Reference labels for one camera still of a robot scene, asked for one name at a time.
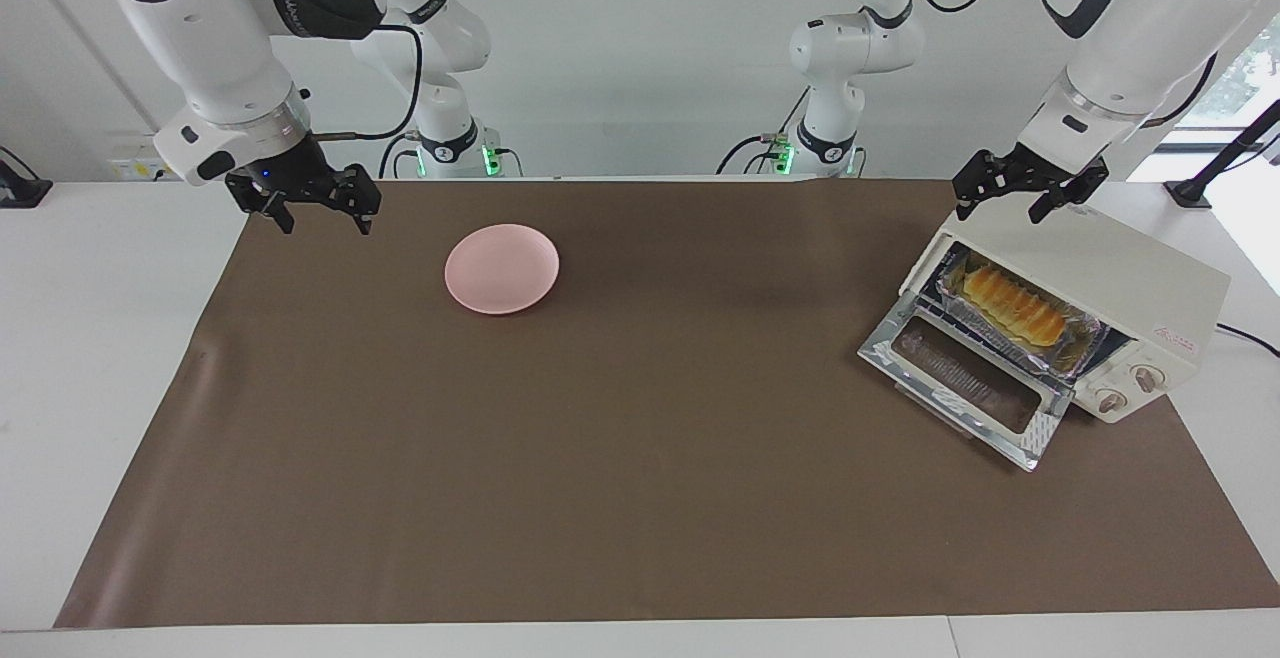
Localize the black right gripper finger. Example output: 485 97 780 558
254 191 297 236
334 165 382 237

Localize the striped yellow bread roll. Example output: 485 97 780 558
962 265 1068 348

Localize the black camera stand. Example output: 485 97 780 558
1164 96 1280 210

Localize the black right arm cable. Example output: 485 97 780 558
300 22 425 143

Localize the black right base cable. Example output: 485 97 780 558
377 128 419 180

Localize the white wall socket box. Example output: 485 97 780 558
104 130 191 183

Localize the black base cable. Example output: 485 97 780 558
377 128 419 180
714 91 813 177

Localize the black table clamp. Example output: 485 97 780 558
0 145 54 210

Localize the brown table mat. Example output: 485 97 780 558
55 178 1280 630

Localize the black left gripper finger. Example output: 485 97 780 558
1029 165 1110 227
951 150 1002 223

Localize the black oven power cord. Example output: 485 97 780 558
1214 322 1280 359

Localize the aluminium foil tray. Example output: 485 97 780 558
937 247 1110 380

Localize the pink round plate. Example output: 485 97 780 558
444 223 561 317

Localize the black left base cable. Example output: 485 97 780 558
714 91 813 177

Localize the glass oven door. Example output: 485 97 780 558
858 293 1074 472

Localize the cream toaster oven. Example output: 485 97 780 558
858 196 1232 472

